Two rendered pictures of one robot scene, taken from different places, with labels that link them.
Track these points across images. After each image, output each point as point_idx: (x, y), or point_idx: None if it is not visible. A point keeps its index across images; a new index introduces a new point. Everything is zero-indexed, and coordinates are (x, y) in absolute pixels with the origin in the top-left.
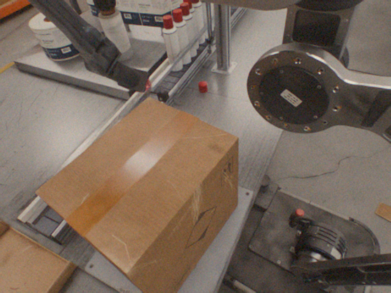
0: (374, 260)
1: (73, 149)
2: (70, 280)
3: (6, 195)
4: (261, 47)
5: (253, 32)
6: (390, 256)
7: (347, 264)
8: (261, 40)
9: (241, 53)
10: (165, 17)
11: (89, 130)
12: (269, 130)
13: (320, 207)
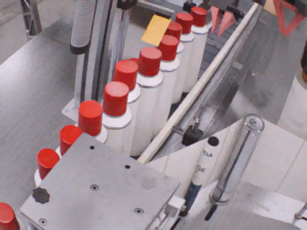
0: (35, 8)
1: (275, 48)
2: None
3: (297, 34)
4: (11, 139)
5: (8, 187)
6: (33, 0)
7: (40, 26)
8: (4, 157)
9: (47, 135)
10: (202, 11)
11: (273, 61)
12: (68, 20)
13: None
